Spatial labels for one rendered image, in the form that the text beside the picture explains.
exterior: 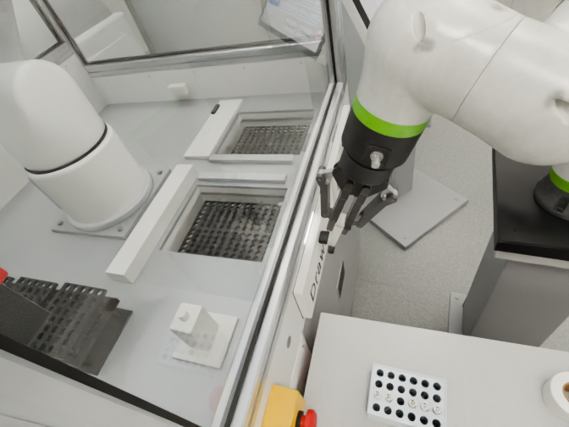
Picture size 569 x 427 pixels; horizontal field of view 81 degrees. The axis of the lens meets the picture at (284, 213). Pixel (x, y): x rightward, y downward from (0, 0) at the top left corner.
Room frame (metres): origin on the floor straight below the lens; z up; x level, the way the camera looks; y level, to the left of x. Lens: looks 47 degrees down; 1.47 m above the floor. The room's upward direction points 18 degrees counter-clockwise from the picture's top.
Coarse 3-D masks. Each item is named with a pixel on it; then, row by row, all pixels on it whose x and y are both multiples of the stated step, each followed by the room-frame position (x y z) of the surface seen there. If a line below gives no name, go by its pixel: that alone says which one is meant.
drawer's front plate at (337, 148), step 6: (342, 108) 0.82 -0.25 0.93; (348, 108) 0.81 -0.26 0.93; (342, 114) 0.79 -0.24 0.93; (348, 114) 0.80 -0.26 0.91; (342, 120) 0.76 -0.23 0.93; (342, 126) 0.74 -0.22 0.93; (336, 132) 0.72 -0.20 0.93; (342, 132) 0.71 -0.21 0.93; (336, 138) 0.70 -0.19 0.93; (336, 144) 0.67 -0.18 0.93; (336, 150) 0.65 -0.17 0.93; (342, 150) 0.69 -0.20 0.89; (330, 156) 0.64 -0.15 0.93; (336, 156) 0.63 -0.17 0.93; (330, 162) 0.62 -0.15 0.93; (336, 162) 0.62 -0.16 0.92; (330, 168) 0.60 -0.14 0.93; (336, 186) 0.60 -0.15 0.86; (336, 192) 0.59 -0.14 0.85; (336, 198) 0.58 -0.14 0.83
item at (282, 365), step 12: (348, 96) 0.92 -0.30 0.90; (312, 216) 0.47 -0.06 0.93; (300, 264) 0.36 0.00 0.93; (288, 300) 0.29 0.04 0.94; (288, 312) 0.28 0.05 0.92; (300, 312) 0.31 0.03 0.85; (288, 324) 0.27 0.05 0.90; (300, 324) 0.29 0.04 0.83; (288, 336) 0.25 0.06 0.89; (300, 336) 0.28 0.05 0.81; (276, 348) 0.22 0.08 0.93; (288, 348) 0.24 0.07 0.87; (276, 360) 0.21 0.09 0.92; (288, 360) 0.23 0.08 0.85; (276, 372) 0.20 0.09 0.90; (288, 372) 0.21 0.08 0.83; (276, 384) 0.18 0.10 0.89; (288, 384) 0.20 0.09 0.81; (264, 396) 0.16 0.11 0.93; (264, 408) 0.15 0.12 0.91
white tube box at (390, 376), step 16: (384, 368) 0.18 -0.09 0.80; (384, 384) 0.15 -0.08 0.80; (400, 384) 0.15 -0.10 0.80; (416, 384) 0.14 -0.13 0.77; (432, 384) 0.13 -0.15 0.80; (368, 400) 0.14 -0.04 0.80; (384, 400) 0.13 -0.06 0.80; (400, 400) 0.13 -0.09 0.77; (416, 400) 0.12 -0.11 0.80; (432, 400) 0.11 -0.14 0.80; (368, 416) 0.12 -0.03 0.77; (384, 416) 0.11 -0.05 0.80; (400, 416) 0.11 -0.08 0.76; (416, 416) 0.10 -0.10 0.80; (432, 416) 0.09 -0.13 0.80
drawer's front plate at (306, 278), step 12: (312, 228) 0.44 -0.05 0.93; (324, 228) 0.46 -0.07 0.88; (312, 240) 0.41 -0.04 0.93; (312, 252) 0.38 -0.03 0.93; (324, 252) 0.44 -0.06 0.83; (312, 264) 0.37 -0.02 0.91; (300, 276) 0.34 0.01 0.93; (312, 276) 0.36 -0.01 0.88; (300, 288) 0.31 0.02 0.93; (312, 288) 0.34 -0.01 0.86; (300, 300) 0.31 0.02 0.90; (312, 312) 0.31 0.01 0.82
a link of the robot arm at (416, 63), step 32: (384, 0) 0.34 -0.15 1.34; (416, 0) 0.30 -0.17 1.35; (448, 0) 0.29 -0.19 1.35; (480, 0) 0.28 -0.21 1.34; (384, 32) 0.30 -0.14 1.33; (416, 32) 0.29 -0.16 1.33; (448, 32) 0.27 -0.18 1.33; (480, 32) 0.25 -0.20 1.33; (384, 64) 0.29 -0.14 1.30; (416, 64) 0.27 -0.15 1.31; (448, 64) 0.25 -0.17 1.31; (480, 64) 0.24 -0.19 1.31; (384, 96) 0.30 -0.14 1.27; (416, 96) 0.27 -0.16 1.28; (448, 96) 0.25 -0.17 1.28; (384, 128) 0.29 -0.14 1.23; (416, 128) 0.29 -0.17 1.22
